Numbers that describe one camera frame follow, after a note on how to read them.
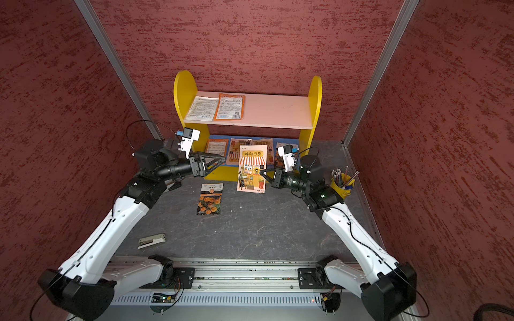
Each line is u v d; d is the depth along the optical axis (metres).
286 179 0.62
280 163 0.92
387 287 0.37
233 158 0.71
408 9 0.71
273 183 0.64
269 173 0.68
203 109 0.76
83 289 0.36
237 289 0.74
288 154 0.63
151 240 0.81
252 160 0.71
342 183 0.92
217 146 1.00
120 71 0.88
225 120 0.73
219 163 0.58
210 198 0.97
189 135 0.57
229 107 0.77
